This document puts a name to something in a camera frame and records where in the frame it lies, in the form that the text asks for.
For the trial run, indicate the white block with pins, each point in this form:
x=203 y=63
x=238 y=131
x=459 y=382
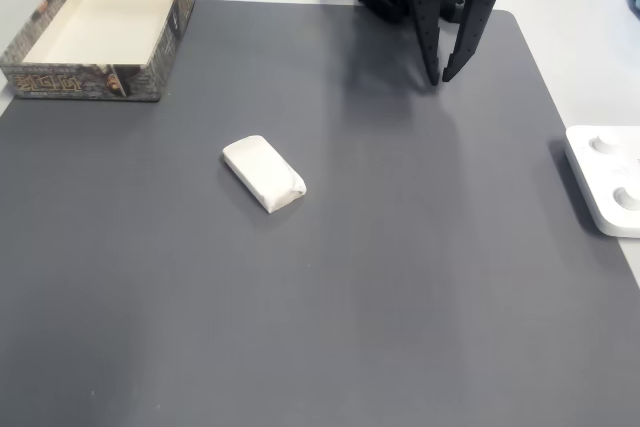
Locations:
x=262 y=172

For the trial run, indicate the printed cardboard box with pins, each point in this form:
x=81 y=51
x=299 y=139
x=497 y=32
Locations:
x=75 y=84

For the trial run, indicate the white plastic stand base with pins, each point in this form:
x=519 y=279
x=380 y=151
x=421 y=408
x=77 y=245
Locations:
x=600 y=217

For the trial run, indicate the grey table mat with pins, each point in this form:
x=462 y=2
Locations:
x=350 y=272

